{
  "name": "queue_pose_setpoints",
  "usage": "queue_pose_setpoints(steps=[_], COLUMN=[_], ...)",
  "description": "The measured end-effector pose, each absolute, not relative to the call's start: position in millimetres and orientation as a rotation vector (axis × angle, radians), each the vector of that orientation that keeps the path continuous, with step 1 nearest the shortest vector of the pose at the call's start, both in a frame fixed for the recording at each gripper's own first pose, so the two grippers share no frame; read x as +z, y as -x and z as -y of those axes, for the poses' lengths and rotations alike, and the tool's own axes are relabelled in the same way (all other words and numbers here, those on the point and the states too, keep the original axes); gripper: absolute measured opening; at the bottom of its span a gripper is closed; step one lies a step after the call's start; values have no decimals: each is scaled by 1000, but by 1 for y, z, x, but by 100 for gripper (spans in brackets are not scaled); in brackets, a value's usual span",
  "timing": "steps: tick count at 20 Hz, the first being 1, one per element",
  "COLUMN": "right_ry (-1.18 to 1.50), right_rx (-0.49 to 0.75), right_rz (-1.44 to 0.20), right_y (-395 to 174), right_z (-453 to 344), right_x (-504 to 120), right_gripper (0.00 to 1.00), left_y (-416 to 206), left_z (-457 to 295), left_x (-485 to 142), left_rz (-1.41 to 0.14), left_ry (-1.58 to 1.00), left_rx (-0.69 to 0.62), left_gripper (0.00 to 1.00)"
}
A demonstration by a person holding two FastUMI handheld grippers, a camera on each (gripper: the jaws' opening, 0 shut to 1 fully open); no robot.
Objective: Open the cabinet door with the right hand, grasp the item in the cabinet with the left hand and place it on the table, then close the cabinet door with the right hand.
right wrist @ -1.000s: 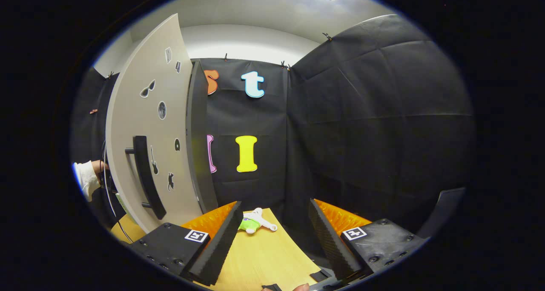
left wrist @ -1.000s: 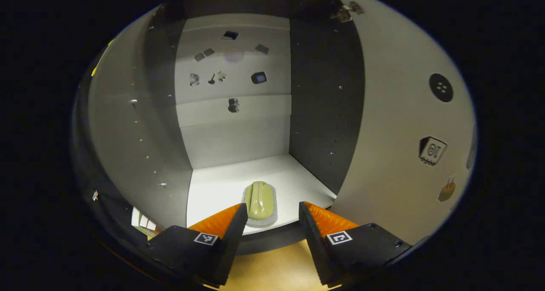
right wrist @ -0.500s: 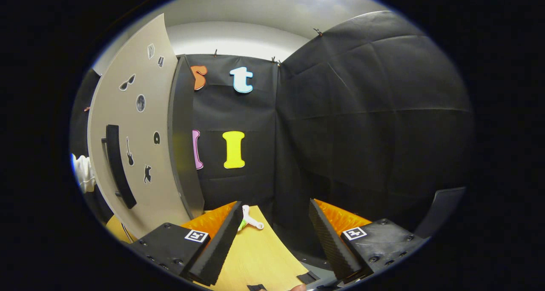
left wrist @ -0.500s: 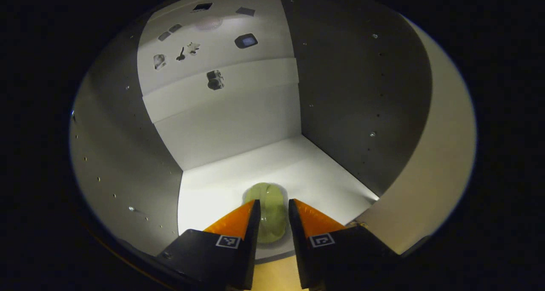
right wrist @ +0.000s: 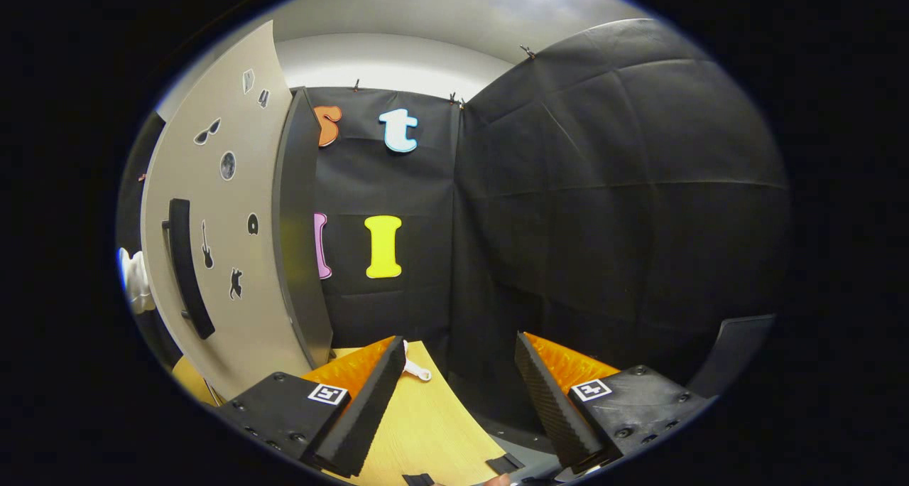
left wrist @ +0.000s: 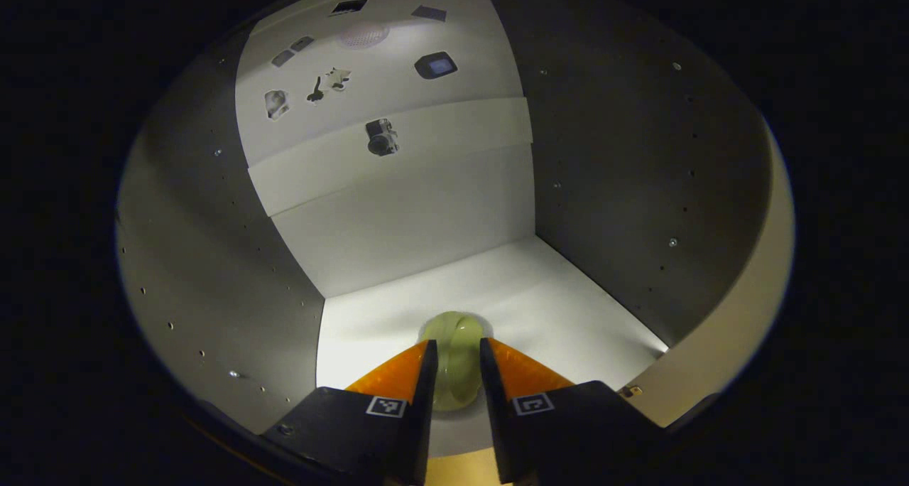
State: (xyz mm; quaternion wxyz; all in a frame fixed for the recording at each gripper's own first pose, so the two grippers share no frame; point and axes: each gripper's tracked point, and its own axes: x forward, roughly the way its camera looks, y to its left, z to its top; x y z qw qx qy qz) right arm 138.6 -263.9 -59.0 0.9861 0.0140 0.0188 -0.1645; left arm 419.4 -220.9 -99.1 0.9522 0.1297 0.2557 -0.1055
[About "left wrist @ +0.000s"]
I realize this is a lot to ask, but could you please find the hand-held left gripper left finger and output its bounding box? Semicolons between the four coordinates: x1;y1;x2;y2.
261;338;438;486

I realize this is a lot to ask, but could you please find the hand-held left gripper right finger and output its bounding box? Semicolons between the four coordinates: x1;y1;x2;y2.
479;337;672;486

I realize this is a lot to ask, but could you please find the pale green bottle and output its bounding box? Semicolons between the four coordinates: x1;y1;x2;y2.
419;310;493;412

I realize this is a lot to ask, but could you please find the dark grey cabinet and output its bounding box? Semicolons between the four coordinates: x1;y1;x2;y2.
117;0;796;473

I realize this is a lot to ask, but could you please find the light grey cabinet shelf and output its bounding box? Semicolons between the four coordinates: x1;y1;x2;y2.
316;236;668;458

